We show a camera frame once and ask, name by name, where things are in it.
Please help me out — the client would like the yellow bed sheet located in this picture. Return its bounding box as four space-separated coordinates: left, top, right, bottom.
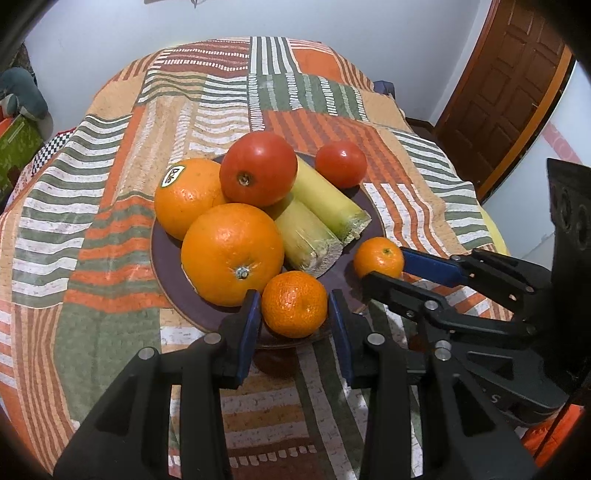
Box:
475 203 511 257

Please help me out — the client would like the red tomato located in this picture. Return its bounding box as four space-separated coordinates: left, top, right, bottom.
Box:
315 141 368 188
219 131 298 208

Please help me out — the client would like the checkered cloth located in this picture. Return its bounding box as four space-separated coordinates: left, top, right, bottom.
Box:
30 129 77 169

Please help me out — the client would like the striped patchwork blanket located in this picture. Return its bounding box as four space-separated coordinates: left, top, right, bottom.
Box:
0 36 504 480

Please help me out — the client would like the brown wooden door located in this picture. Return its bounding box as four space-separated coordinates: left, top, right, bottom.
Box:
434 0 578 199

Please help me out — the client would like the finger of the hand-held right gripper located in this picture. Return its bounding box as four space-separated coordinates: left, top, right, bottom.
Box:
401 247 552 324
361 271 539 342

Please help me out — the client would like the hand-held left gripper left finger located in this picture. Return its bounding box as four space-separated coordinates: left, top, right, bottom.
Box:
53 290 263 480

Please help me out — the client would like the purple plate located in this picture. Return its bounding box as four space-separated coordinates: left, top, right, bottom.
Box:
150 152 384 349

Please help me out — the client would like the plain orange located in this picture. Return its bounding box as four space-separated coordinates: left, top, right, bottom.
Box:
180 203 286 308

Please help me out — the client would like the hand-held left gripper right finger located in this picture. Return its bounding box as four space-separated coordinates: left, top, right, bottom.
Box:
329 290 539 480

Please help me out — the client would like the dark patterned cloth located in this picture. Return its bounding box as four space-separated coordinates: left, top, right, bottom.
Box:
11 41 38 88

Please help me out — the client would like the orange with sticker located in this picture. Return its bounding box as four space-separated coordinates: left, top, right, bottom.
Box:
154 158 229 241

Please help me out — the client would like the small mandarin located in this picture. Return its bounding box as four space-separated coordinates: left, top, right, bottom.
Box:
262 271 328 339
353 237 406 279

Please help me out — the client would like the sugarcane piece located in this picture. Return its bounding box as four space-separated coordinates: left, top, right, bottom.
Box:
263 194 345 278
291 154 371 241

